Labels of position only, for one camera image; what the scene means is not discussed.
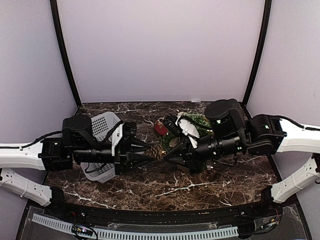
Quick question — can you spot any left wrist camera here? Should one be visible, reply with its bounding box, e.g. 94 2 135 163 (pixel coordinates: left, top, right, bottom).
106 120 137 157

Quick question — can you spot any black front rail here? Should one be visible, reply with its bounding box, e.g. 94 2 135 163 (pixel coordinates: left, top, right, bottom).
45 202 283 226

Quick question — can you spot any right black frame post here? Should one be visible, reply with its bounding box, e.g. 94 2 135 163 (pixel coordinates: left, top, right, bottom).
242 0 272 108

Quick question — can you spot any brown pine cone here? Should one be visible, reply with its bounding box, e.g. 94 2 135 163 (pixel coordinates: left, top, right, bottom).
149 145 166 161

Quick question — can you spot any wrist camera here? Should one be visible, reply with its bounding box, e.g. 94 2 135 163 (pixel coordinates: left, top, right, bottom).
106 120 137 157
163 114 200 149

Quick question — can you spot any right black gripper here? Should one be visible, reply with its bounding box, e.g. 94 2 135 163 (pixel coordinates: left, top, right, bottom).
163 134 246 175

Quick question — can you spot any white plastic basket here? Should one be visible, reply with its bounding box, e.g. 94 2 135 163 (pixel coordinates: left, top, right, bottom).
81 111 126 185

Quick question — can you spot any red floral plate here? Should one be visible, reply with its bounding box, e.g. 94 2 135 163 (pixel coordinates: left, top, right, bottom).
154 117 168 136

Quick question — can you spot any small seashell ornament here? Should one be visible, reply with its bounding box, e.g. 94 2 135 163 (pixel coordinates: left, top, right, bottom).
169 137 180 148

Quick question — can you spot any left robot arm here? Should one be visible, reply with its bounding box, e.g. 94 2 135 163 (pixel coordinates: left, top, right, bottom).
0 114 155 218

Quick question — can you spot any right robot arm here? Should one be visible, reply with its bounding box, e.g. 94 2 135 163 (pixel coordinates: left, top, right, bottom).
163 98 320 217

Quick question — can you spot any white cable duct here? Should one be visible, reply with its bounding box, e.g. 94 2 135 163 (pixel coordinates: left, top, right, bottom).
31 213 239 240

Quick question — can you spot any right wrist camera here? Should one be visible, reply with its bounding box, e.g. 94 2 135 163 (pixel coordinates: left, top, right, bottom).
163 114 200 149

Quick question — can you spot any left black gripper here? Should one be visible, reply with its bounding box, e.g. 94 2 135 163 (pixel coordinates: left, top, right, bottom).
72 135 155 174

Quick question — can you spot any small potted christmas tree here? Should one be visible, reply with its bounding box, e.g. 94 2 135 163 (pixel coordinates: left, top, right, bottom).
159 112 213 153

